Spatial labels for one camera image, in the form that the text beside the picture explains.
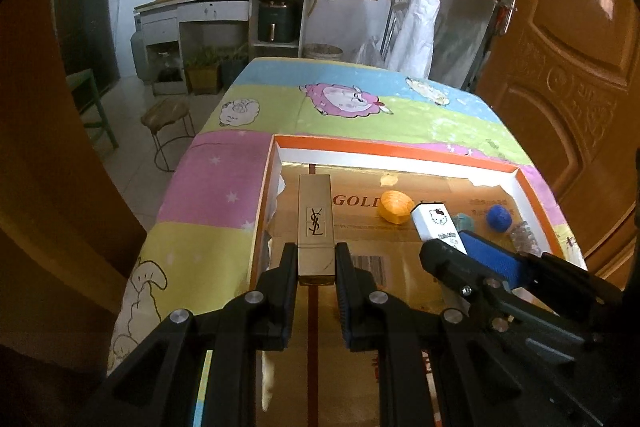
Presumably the metal door handle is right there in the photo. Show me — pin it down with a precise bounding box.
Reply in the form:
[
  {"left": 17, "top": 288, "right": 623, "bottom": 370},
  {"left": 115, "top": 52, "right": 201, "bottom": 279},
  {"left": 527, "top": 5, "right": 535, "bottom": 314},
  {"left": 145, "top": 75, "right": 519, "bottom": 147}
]
[{"left": 505, "top": 0, "right": 521, "bottom": 35}]

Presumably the white rectangular box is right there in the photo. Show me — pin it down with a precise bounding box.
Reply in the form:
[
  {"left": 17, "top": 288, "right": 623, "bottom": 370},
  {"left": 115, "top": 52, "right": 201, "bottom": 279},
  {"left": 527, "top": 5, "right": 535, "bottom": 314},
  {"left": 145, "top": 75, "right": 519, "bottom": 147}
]
[{"left": 411, "top": 203, "right": 468, "bottom": 255}]

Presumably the cartoon printed blanket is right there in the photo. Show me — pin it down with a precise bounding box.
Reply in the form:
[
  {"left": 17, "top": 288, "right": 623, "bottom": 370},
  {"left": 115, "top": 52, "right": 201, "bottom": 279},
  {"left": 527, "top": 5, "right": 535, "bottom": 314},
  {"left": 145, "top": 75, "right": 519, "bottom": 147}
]
[{"left": 107, "top": 57, "right": 588, "bottom": 378}]

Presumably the dark cabinet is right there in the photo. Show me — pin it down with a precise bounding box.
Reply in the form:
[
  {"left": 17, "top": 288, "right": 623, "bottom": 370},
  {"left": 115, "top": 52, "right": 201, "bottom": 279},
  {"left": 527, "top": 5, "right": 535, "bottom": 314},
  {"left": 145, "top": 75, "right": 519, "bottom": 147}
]
[{"left": 54, "top": 0, "right": 121, "bottom": 88}]

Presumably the large orange ribbed cap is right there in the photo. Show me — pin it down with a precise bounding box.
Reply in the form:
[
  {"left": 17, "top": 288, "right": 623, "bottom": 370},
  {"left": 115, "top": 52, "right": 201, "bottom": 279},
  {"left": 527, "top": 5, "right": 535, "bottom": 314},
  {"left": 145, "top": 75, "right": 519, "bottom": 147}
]
[{"left": 377, "top": 189, "right": 413, "bottom": 225}]

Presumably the brown wooden door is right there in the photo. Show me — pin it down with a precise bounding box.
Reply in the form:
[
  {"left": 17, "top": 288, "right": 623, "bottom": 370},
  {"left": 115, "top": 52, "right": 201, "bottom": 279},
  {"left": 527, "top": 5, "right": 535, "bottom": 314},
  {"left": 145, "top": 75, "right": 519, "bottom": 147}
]
[{"left": 475, "top": 0, "right": 640, "bottom": 288}]

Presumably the blue bottle cap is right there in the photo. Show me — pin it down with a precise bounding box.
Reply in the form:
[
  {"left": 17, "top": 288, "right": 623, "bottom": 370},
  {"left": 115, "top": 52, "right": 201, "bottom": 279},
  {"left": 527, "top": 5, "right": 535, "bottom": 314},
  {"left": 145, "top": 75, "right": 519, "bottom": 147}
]
[{"left": 486, "top": 205, "right": 512, "bottom": 230}]

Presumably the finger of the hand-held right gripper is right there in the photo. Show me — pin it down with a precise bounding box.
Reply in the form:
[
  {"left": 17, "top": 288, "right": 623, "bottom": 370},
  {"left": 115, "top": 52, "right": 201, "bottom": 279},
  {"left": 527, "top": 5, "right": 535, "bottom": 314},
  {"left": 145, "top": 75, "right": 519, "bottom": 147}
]
[
  {"left": 457, "top": 229, "right": 551, "bottom": 290},
  {"left": 419, "top": 239, "right": 591, "bottom": 350}
]

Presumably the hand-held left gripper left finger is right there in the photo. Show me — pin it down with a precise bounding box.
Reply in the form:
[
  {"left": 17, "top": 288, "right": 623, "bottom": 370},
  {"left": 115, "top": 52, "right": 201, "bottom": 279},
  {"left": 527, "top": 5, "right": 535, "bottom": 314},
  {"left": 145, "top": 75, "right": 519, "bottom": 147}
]
[{"left": 82, "top": 242, "right": 300, "bottom": 427}]

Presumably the round wooden stool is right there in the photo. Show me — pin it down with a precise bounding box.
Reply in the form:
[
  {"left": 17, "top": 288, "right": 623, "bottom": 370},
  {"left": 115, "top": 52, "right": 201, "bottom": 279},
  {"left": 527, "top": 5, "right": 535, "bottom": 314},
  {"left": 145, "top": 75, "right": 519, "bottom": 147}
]
[{"left": 141, "top": 98, "right": 196, "bottom": 172}]

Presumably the gold lipstick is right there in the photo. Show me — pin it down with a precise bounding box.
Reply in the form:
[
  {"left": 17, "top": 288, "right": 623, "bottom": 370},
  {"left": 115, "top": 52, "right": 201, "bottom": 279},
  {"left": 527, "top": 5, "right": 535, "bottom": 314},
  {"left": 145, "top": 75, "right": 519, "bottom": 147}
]
[{"left": 296, "top": 174, "right": 337, "bottom": 285}]

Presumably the shallow cardboard box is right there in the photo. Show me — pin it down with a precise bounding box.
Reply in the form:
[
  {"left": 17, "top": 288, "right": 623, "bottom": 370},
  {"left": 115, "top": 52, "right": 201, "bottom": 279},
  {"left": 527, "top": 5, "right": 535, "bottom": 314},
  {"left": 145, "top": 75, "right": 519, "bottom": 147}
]
[{"left": 247, "top": 134, "right": 590, "bottom": 427}]

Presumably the green chair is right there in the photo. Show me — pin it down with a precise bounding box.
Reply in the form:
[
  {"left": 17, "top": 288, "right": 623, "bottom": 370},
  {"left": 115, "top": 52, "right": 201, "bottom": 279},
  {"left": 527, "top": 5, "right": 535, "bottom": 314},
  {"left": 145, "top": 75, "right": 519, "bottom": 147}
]
[{"left": 66, "top": 68, "right": 119, "bottom": 150}]

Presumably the clear plastic sheet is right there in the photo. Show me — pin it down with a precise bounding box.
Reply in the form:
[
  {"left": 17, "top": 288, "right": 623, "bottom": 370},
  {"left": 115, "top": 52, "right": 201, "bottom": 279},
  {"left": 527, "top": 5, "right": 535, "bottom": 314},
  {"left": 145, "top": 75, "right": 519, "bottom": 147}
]
[{"left": 430, "top": 0, "right": 501, "bottom": 90}]

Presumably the crate with plants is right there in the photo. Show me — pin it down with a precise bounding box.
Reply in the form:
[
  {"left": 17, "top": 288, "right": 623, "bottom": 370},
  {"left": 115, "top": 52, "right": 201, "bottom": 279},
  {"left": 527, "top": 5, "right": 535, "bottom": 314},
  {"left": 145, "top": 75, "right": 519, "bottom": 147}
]
[{"left": 185, "top": 47, "right": 221, "bottom": 95}]

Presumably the black air fryer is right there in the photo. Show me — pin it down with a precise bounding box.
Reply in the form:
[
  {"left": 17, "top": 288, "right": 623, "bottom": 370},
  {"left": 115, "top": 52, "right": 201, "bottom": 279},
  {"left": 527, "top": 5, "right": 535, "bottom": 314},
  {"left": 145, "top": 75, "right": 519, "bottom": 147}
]
[{"left": 257, "top": 1, "right": 303, "bottom": 44}]

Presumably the kitchen counter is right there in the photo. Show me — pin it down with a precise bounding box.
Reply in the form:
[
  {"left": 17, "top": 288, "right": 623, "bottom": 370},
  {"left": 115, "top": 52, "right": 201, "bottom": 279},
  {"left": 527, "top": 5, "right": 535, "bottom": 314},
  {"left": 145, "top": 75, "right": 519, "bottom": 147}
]
[{"left": 134, "top": 0, "right": 311, "bottom": 58}]

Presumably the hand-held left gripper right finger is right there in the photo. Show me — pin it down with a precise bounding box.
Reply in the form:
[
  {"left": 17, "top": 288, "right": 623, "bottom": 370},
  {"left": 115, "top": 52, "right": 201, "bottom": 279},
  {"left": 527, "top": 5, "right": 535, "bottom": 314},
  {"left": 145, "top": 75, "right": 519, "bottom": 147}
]
[{"left": 334, "top": 242, "right": 601, "bottom": 427}]

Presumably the wooden door frame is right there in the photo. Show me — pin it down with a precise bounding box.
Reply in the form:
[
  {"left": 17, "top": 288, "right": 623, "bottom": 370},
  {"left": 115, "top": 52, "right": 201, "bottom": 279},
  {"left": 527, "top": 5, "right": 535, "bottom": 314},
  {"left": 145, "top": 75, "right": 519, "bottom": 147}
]
[{"left": 0, "top": 0, "right": 151, "bottom": 358}]

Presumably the white plastic roll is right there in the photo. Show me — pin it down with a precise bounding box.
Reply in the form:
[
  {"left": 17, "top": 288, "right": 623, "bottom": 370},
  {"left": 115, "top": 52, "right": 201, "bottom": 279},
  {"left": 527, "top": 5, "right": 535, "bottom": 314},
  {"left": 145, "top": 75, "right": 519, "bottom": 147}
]
[{"left": 390, "top": 0, "right": 441, "bottom": 80}]

